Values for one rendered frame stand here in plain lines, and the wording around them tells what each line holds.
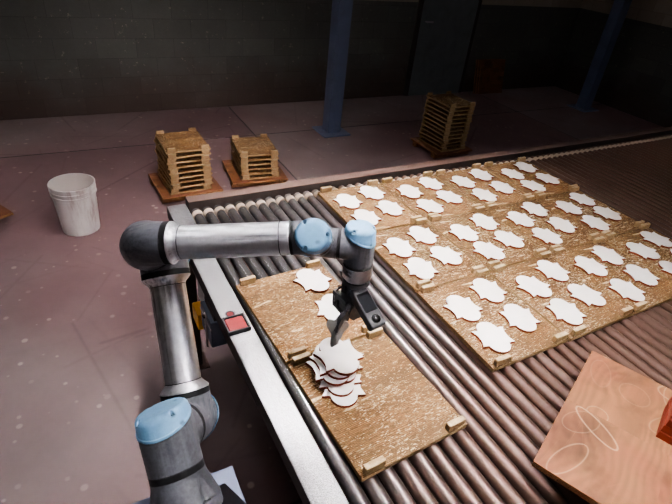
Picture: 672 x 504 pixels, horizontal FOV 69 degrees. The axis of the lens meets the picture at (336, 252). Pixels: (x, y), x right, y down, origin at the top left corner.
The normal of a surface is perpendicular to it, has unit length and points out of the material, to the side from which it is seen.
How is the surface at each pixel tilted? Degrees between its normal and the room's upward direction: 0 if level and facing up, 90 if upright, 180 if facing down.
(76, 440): 0
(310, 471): 0
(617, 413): 0
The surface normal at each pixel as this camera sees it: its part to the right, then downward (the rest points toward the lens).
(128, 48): 0.46, 0.53
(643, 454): 0.09, -0.83
